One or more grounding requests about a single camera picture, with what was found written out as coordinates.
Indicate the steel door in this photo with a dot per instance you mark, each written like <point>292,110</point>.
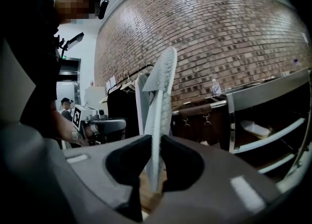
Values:
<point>69,84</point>

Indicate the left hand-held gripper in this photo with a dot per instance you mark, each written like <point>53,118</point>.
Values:
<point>83,117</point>

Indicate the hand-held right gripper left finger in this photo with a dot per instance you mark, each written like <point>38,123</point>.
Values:
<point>129,159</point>

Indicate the metal kitchen rack shelf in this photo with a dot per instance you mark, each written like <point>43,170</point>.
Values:
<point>268,91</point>

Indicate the white paper tags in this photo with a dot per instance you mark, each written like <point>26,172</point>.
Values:
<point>111,84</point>

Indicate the person's left forearm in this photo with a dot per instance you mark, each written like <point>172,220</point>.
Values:
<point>64,125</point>

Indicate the wooden clothes hangers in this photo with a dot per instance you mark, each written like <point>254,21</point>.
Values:
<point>126,86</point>

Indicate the black hanging garments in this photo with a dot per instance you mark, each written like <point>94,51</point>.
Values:
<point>122,113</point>

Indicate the black garment rack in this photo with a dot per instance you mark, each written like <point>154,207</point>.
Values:
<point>136,70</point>

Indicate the clear water bottle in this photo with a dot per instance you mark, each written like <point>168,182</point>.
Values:
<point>216,87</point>

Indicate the small red bottle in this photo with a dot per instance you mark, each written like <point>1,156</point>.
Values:
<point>92,83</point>

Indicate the person's head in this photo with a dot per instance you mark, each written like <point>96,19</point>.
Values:
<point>73,4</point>

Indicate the grey white slipper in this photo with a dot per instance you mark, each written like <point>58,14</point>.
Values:
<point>163,84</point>

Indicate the black phone on mount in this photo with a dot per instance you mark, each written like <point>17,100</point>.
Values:
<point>74,39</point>

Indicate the lilac hanging garment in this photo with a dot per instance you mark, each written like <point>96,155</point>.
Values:
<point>138,106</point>

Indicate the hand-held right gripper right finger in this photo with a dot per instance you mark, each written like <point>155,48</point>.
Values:
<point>182,162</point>

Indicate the person's black clothes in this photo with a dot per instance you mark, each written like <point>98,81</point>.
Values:
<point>36,72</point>

